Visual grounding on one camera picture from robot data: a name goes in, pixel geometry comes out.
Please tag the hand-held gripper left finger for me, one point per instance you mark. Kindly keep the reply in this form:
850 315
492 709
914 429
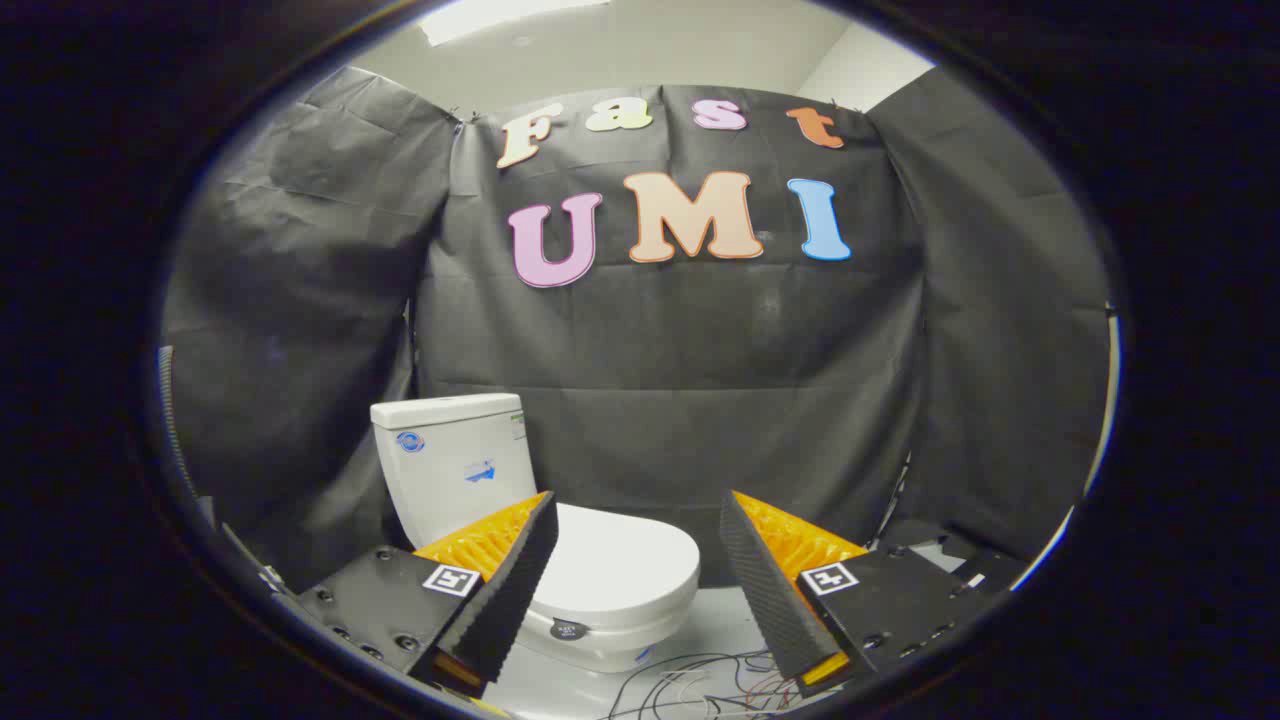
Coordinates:
510 590

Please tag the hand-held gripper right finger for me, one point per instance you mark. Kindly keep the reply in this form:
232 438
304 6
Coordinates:
765 590

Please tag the white ceramic toilet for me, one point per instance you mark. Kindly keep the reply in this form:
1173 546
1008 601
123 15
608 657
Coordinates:
450 470

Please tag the small black device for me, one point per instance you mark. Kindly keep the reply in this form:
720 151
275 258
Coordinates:
1000 575

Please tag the black backdrop cloth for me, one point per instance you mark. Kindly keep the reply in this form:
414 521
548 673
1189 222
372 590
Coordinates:
650 350

